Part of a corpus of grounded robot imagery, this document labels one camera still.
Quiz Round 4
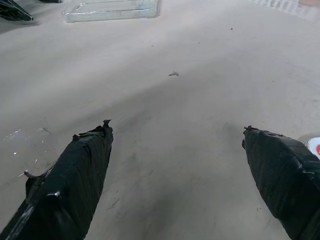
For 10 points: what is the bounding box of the white and orange round object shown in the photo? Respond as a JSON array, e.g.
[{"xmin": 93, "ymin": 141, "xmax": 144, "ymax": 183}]
[{"xmin": 305, "ymin": 136, "xmax": 320, "ymax": 159}]

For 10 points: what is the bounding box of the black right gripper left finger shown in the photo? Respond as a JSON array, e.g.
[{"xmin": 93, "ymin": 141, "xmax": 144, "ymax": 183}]
[{"xmin": 0, "ymin": 119, "xmax": 114, "ymax": 240}]

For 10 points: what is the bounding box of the black smartphone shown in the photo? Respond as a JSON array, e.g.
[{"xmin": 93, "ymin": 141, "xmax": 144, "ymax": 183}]
[{"xmin": 0, "ymin": 0, "xmax": 34, "ymax": 22}]

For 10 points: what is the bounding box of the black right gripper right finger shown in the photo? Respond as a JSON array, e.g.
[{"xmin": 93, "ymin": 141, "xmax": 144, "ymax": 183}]
[{"xmin": 241, "ymin": 125, "xmax": 320, "ymax": 240}]

